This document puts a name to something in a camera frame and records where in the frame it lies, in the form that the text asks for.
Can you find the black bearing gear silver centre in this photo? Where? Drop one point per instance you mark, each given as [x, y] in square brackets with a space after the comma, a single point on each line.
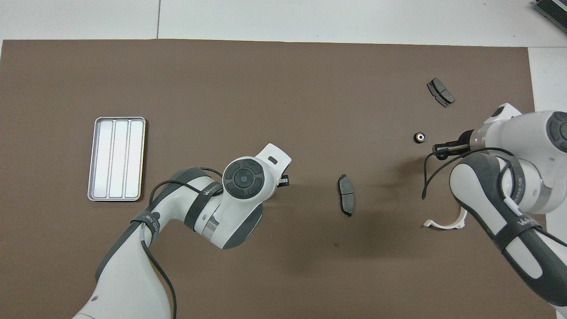
[419, 137]

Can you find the brown table mat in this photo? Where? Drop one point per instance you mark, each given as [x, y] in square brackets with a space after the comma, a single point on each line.
[266, 88]

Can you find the dark grey brake pad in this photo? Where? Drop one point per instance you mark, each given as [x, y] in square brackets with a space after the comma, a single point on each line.
[440, 92]
[346, 195]

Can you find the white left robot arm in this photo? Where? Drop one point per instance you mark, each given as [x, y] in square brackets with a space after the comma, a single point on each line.
[243, 179]

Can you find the dark grey ribbed device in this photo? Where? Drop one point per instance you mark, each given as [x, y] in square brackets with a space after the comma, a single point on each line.
[553, 11]

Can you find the white curved plastic bracket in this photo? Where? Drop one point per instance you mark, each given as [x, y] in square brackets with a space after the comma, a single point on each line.
[440, 225]

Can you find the silver metal tray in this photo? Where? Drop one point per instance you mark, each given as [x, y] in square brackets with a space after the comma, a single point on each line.
[116, 159]

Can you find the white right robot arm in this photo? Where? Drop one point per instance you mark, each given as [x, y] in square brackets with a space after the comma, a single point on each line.
[522, 133]

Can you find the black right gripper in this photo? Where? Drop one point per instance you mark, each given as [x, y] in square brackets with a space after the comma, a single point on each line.
[466, 139]

